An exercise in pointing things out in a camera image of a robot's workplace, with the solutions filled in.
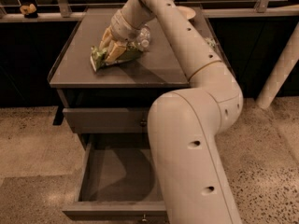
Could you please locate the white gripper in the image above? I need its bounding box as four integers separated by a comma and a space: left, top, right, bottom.
99, 9, 140, 63

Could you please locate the green jalapeno chip bag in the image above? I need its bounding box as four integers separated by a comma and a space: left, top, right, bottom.
90, 44, 143, 72

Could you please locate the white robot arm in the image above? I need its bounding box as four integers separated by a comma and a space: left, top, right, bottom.
103, 0, 243, 224

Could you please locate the grey drawer cabinet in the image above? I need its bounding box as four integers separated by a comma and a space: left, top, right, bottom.
46, 5, 236, 151

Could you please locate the round metal drawer knob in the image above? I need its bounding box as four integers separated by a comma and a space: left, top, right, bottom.
140, 119, 147, 127

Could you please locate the open grey middle drawer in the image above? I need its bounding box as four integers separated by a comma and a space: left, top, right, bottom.
63, 133, 168, 224

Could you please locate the clear plastic water bottle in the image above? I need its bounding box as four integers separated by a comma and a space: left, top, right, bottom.
135, 25, 151, 51

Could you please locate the white paper bowl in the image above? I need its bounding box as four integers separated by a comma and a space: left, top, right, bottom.
178, 6, 196, 21

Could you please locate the small yellow black object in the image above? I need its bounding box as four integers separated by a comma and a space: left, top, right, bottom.
20, 4, 38, 19

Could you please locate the green white soda can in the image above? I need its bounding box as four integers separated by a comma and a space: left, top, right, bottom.
206, 37, 216, 49

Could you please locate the metal glass railing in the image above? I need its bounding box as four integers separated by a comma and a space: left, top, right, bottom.
0, 0, 299, 24

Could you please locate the white diagonal pole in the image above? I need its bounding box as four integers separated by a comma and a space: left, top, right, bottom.
256, 22, 299, 109

